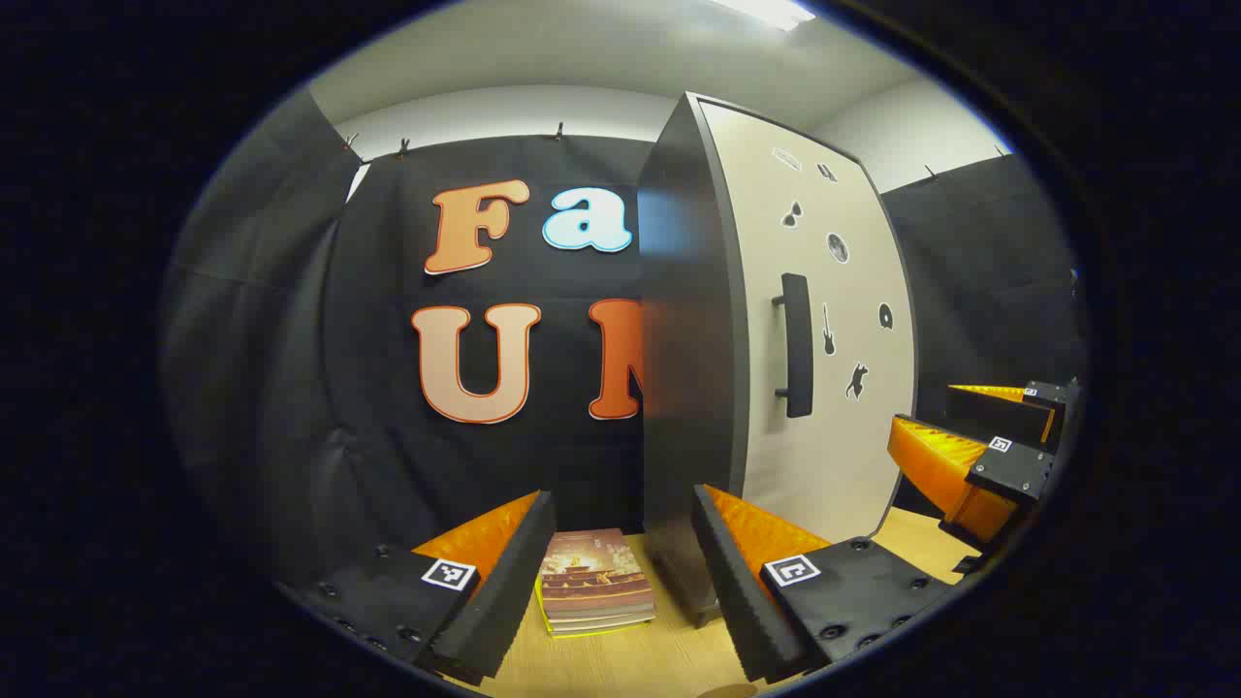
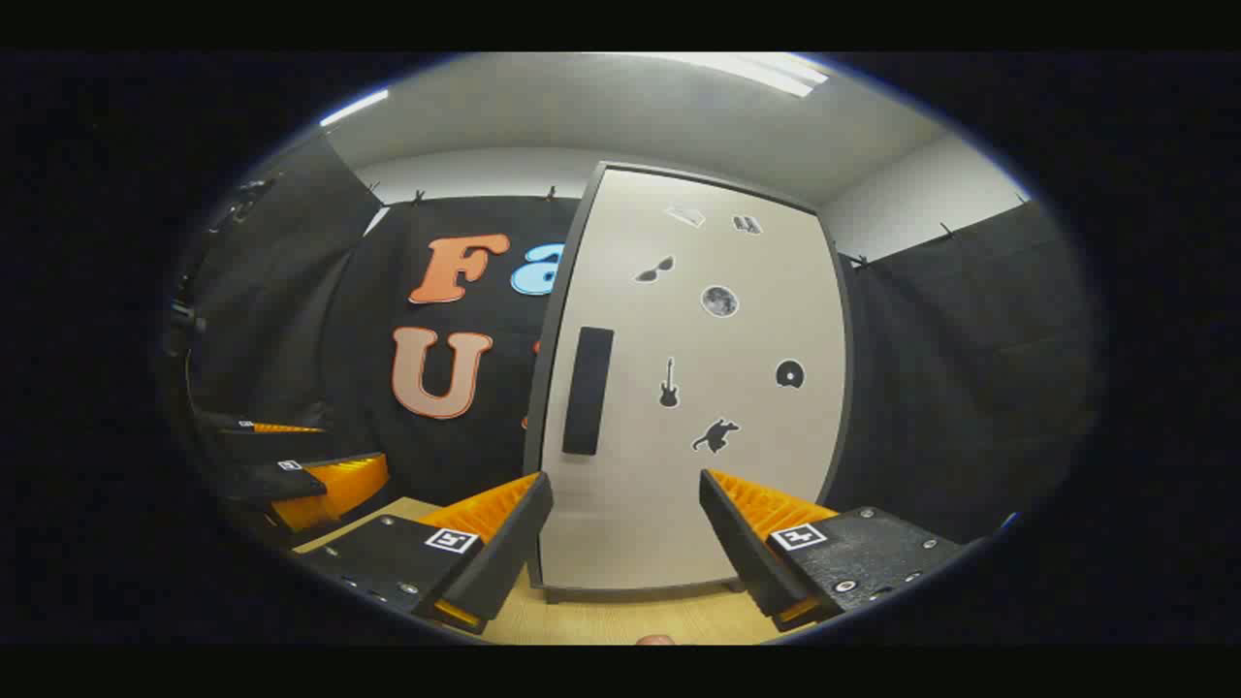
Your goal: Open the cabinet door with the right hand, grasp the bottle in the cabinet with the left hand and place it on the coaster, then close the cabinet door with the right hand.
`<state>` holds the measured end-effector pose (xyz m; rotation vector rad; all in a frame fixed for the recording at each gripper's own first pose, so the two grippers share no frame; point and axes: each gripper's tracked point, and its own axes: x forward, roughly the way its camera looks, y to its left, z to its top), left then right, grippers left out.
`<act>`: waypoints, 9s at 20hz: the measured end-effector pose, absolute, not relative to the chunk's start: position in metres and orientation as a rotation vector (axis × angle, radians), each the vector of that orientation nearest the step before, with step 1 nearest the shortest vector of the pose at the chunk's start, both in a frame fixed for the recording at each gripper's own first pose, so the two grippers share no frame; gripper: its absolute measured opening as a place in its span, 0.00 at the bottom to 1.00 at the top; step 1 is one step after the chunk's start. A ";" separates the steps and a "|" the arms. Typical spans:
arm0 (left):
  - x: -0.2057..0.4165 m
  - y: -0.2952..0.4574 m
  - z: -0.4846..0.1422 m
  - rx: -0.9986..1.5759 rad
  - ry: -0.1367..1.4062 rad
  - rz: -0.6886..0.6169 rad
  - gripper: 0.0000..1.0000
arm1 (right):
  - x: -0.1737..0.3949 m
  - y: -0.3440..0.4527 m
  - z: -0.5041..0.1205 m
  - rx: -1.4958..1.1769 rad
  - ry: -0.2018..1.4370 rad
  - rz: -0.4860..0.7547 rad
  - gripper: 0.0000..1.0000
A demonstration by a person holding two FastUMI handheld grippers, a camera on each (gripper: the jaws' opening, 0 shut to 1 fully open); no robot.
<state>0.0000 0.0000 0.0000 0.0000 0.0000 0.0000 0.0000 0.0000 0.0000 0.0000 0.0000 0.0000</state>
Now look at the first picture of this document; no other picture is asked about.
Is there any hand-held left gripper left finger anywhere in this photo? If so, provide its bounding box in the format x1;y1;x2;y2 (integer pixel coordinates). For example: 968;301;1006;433
276;490;558;687

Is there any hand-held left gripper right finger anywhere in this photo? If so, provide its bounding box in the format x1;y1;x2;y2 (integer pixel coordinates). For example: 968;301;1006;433
690;483;956;687

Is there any beige cabinet door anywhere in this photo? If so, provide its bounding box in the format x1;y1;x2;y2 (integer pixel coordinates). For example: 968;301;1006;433
696;95;919;544

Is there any black door handle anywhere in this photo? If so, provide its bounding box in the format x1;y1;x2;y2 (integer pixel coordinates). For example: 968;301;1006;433
773;272;815;420

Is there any dark grey cabinet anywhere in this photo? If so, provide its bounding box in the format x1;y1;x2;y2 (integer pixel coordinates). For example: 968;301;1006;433
637;92;752;626

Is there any black backdrop cloth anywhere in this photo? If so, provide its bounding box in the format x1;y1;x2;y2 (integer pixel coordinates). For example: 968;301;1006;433
160;87;1092;592

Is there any long ceiling light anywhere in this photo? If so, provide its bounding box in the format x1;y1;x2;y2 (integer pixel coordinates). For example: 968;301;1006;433
713;0;817;32

